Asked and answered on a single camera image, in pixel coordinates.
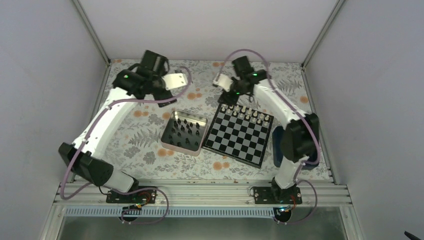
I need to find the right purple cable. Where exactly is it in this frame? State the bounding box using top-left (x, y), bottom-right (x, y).
top-left (218, 48), bottom-right (322, 226)

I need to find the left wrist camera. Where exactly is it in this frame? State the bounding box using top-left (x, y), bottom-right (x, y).
top-left (162, 73), bottom-right (188, 90)

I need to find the purple cable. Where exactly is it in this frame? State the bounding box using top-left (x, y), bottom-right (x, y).
top-left (59, 66), bottom-right (194, 225)
top-left (218, 48), bottom-right (322, 226)

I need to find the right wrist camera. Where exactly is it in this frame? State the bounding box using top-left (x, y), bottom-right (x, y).
top-left (212, 74), bottom-right (234, 92)

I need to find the left aluminium frame post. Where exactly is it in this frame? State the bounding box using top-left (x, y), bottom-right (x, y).
top-left (71, 0), bottom-right (111, 65)

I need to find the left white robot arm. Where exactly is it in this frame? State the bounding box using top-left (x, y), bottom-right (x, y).
top-left (58, 50), bottom-right (191, 203)

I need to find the black white chessboard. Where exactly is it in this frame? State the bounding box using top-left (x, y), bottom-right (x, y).
top-left (202, 103), bottom-right (274, 169)

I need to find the aluminium front rail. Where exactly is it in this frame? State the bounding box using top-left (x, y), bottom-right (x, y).
top-left (52, 182), bottom-right (353, 208)

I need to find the right aluminium frame post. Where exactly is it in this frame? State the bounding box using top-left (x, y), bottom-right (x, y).
top-left (301, 0), bottom-right (346, 69)

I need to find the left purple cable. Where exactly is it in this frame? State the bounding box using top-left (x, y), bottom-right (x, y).
top-left (59, 66), bottom-right (194, 225)

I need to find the blue plastic box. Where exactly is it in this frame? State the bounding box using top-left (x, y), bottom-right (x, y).
top-left (272, 126), bottom-right (320, 171)

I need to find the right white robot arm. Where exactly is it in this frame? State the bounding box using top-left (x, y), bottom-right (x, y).
top-left (212, 56), bottom-right (321, 204)

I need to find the aluminium frame post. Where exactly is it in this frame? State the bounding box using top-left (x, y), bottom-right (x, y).
top-left (71, 0), bottom-right (111, 65)
top-left (301, 0), bottom-right (346, 69)

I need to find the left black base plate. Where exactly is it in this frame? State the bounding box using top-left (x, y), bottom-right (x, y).
top-left (105, 186), bottom-right (157, 205)

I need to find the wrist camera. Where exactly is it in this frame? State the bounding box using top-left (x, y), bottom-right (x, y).
top-left (162, 73), bottom-right (188, 90)
top-left (212, 74), bottom-right (234, 92)

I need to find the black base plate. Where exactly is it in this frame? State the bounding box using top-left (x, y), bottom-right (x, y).
top-left (105, 186), bottom-right (157, 205)
top-left (251, 185), bottom-right (303, 205)

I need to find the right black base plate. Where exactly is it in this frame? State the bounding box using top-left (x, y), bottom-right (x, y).
top-left (251, 185), bottom-right (303, 205)

